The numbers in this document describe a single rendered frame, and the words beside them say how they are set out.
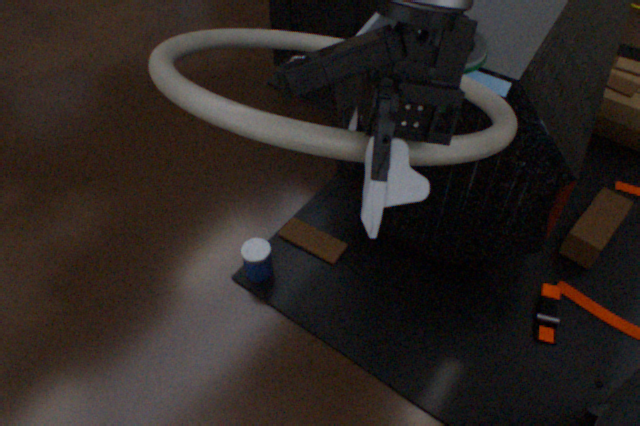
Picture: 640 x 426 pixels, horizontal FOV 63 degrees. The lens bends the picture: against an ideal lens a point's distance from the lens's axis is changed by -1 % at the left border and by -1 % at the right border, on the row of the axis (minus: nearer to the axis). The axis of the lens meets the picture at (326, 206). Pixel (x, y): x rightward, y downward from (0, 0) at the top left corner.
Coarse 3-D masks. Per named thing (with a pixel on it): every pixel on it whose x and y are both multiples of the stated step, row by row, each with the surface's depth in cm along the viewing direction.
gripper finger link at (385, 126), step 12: (384, 108) 46; (384, 120) 46; (372, 132) 47; (384, 132) 46; (384, 144) 46; (372, 156) 46; (384, 156) 46; (372, 168) 46; (384, 168) 47; (384, 180) 46
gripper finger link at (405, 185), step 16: (368, 144) 48; (400, 144) 48; (368, 160) 48; (400, 160) 48; (368, 176) 47; (400, 176) 48; (416, 176) 48; (368, 192) 47; (384, 192) 47; (400, 192) 48; (416, 192) 48; (368, 208) 47; (368, 224) 48
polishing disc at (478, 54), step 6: (474, 36) 135; (480, 36) 136; (474, 42) 134; (480, 42) 134; (486, 42) 134; (474, 48) 132; (480, 48) 132; (486, 48) 132; (474, 54) 130; (480, 54) 130; (468, 60) 128; (474, 60) 128; (480, 60) 130; (468, 66) 128
